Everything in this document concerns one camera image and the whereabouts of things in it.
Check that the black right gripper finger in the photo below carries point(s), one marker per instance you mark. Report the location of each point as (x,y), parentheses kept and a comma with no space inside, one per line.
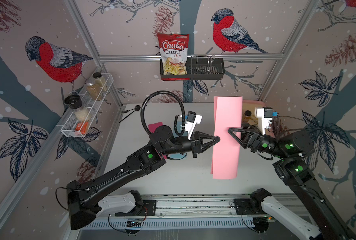
(241,136)
(243,129)

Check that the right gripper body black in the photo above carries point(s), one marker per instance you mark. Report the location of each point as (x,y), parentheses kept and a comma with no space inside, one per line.
(262,144)

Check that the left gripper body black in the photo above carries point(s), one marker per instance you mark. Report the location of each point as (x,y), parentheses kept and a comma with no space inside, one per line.
(194,146)

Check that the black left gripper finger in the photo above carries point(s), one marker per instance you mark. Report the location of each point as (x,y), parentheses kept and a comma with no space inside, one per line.
(209,142)
(201,136)

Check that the light blue paper sheet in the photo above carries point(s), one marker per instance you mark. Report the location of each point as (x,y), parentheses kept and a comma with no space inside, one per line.
(176,157)

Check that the light pink paper sheet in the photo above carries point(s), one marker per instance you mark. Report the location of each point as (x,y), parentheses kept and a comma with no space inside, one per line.
(226,153)

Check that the magenta paper sheet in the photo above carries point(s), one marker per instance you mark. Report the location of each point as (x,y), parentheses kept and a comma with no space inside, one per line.
(155,126)

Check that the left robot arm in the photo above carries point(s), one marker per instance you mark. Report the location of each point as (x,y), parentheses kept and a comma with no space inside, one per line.
(83,198)

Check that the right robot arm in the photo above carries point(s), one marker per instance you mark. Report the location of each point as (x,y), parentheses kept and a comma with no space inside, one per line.
(295,173)

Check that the beige cloth napkin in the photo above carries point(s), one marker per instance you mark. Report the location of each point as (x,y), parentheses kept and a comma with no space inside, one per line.
(251,107)

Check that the pink plastic tray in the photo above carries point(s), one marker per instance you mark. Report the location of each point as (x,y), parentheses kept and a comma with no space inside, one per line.
(270,130)

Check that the red pepper spice jar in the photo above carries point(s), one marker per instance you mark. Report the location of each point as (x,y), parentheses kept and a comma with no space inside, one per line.
(247,117)

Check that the black spoon on table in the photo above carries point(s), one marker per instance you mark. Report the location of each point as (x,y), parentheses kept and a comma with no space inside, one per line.
(130,112)

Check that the Chuba cassava chips bag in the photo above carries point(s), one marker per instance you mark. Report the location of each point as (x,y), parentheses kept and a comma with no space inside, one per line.
(174,55)

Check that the tan spice bottle front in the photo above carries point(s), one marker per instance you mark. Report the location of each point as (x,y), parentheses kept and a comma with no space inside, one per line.
(94,90)

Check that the tan spice bottle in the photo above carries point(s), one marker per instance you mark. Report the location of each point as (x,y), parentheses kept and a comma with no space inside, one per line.
(94,90)
(100,80)

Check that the tan spice bottle rear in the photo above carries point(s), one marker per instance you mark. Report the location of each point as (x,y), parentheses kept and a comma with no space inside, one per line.
(100,80)

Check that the small red box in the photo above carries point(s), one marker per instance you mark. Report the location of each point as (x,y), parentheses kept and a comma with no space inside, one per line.
(82,127)

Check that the black lid grinder jar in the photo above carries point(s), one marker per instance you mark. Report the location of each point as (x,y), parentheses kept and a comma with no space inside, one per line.
(82,113)

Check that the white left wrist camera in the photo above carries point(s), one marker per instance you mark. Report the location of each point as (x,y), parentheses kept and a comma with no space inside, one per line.
(192,119)

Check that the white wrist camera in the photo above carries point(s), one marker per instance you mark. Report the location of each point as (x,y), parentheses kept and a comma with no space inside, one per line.
(192,119)
(265,117)

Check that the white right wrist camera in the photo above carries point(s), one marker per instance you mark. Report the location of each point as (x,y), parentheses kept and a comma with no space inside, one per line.
(265,117)

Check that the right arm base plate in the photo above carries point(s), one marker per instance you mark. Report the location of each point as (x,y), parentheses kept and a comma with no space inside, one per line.
(248,207)

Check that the black wire wall basket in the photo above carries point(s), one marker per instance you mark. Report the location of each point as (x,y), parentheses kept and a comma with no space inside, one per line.
(197,69)

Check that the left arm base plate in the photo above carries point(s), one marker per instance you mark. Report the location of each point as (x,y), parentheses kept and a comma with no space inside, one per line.
(144,209)

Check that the clear acrylic wall shelf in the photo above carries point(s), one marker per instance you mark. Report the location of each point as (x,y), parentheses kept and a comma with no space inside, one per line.
(68,129)

